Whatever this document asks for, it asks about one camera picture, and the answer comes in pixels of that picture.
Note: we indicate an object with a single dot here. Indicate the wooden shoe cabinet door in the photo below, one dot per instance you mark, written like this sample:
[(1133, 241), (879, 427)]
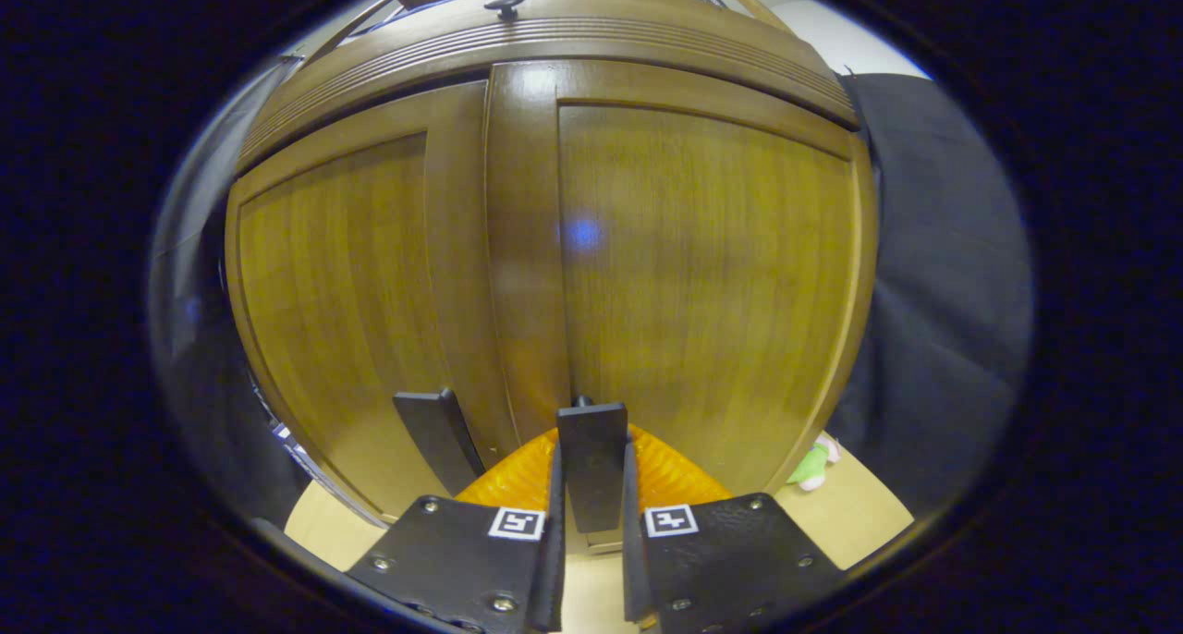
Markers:
[(702, 274), (342, 292)]

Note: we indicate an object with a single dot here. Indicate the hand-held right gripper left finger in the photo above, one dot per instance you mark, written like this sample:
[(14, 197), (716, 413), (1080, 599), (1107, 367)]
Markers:
[(558, 569)]

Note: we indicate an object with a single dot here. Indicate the green pink plush toy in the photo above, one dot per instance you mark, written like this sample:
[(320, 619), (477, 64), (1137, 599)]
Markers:
[(813, 468)]

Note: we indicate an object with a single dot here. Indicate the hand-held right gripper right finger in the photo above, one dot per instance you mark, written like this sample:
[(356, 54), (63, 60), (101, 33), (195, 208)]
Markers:
[(631, 560)]

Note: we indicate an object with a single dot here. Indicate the black backdrop cloth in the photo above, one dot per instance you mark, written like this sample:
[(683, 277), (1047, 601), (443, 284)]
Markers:
[(943, 292)]

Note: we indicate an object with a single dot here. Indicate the wooden ribbed drawer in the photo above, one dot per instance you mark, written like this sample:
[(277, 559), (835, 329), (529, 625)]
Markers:
[(554, 47)]

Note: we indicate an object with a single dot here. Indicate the wooden double-door shoe cabinet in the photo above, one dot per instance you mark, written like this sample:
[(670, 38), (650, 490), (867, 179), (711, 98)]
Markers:
[(693, 246)]

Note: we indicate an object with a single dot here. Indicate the black round drawer knob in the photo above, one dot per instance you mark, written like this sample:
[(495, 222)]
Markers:
[(506, 6)]

